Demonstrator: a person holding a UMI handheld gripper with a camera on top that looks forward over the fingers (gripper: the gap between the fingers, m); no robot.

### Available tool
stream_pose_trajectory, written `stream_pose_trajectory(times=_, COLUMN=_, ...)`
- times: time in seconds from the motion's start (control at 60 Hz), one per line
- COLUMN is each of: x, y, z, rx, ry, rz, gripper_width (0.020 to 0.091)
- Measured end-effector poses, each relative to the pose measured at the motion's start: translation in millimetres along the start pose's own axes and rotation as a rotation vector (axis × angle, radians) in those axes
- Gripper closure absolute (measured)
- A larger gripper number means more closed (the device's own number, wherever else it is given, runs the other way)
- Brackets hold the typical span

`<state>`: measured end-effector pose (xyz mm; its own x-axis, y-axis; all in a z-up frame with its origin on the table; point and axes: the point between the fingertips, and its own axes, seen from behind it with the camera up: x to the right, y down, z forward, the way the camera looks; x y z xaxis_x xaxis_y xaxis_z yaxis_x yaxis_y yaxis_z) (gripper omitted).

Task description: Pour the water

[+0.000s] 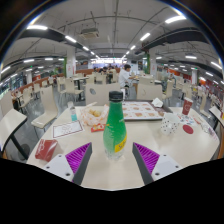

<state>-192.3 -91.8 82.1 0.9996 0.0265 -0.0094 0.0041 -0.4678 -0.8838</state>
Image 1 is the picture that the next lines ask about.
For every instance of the white table with black leg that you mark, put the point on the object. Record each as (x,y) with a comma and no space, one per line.
(216,113)
(10,121)

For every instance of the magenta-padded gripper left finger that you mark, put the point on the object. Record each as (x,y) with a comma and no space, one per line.
(63,166)

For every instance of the person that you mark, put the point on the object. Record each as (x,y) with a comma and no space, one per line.
(124,76)

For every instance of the flat round red coaster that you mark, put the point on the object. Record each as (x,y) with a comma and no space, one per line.
(188,129)

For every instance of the white black-dotted mug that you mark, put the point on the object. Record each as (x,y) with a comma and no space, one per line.
(170,123)

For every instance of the ceiling air conditioner unit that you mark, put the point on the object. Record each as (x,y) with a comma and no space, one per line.
(89,32)

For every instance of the group of ceiling lights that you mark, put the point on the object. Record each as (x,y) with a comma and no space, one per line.
(36,27)

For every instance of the red napkin packet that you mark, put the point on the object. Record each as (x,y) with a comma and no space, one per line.
(46,149)

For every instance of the white card with red border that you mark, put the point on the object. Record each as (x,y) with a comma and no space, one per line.
(67,129)

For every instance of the beige plastic chair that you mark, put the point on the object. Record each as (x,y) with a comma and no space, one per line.
(101,95)
(148,91)
(48,103)

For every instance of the green plastic drink bottle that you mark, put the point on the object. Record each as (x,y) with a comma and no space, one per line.
(115,130)

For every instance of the group of beige chairs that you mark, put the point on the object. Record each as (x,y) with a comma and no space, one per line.
(70,85)

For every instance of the colourful printed leaflet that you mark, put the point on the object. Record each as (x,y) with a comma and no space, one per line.
(200,121)

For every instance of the red paper cup with lid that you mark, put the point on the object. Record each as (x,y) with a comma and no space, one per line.
(187,106)

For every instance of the small red sauce packet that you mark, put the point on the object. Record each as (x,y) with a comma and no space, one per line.
(98,127)

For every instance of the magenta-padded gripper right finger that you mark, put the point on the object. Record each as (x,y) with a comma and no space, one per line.
(161,166)

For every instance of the white paper napkin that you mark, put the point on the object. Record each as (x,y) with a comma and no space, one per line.
(157,102)

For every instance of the printed paper tray liner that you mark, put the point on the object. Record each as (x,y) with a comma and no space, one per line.
(140,110)

